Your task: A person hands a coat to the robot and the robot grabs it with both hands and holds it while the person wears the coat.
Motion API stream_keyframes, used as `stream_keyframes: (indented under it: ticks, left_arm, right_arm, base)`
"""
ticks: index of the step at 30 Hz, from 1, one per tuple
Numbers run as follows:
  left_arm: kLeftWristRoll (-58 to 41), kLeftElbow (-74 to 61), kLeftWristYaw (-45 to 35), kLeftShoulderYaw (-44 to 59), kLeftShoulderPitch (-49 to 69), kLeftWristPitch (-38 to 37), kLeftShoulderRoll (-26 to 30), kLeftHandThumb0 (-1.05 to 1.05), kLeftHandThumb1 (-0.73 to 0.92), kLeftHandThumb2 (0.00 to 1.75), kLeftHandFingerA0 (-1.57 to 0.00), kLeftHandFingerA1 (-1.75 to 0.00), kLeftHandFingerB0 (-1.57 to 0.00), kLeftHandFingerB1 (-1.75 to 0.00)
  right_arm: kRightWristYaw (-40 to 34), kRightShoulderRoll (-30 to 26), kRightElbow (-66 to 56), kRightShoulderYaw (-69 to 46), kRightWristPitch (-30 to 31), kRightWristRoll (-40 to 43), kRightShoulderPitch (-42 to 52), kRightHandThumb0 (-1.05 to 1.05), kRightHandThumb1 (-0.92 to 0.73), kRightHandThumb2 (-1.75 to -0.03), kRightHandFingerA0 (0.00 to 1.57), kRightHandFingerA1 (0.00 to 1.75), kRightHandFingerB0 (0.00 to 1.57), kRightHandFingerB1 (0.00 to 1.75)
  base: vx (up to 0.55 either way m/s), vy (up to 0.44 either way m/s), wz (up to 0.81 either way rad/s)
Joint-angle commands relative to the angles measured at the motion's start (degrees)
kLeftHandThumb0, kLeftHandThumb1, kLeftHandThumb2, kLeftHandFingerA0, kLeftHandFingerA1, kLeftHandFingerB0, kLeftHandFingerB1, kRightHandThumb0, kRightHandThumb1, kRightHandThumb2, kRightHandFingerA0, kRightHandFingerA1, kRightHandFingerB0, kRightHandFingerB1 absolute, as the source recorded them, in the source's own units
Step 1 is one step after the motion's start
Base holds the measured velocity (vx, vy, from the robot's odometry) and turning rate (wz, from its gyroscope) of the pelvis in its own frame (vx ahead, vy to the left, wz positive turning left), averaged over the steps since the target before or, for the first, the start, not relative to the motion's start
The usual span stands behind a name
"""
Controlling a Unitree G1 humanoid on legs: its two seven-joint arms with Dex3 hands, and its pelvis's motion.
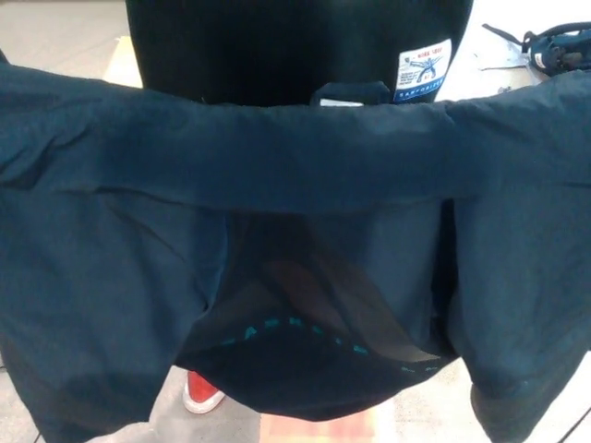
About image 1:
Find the navy blue coat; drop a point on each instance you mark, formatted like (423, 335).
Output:
(295, 138)

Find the black knit sweater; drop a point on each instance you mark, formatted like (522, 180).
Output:
(258, 46)

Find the white blue sweater label patch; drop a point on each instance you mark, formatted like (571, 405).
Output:
(422, 74)

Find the red white right sneaker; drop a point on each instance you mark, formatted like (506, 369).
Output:
(201, 392)

